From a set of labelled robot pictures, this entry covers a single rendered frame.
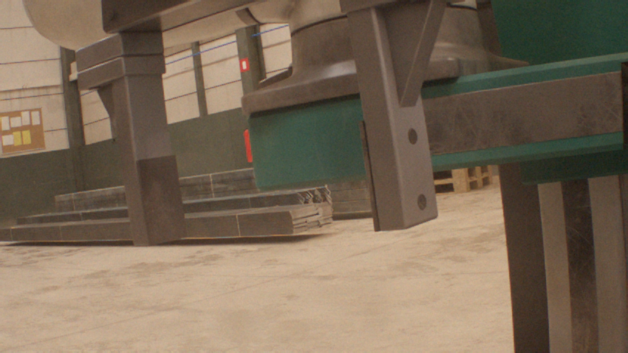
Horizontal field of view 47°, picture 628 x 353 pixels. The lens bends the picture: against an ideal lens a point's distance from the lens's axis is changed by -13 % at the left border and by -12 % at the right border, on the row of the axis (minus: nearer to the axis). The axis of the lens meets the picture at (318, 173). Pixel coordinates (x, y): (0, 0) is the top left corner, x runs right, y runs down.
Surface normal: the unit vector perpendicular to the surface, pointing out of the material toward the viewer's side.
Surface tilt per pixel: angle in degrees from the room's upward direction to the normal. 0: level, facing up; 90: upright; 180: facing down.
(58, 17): 127
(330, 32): 83
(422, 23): 90
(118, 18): 90
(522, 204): 90
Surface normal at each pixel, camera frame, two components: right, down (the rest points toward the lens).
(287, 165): -0.57, 0.11
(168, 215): 0.80, -0.10
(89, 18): -0.13, 0.73
